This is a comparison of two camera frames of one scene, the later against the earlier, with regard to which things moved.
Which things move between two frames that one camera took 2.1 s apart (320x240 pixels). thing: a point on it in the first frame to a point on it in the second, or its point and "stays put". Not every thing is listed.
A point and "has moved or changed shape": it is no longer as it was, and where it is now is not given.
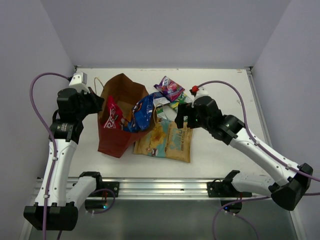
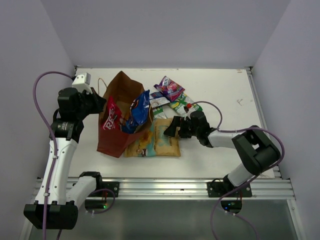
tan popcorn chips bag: (167, 139) has moved or changed shape
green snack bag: (182, 98) stays put
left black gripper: (96, 100) stays put
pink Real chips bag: (115, 114) stays put
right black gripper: (185, 109) to (177, 122)
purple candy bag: (168, 87) stays put
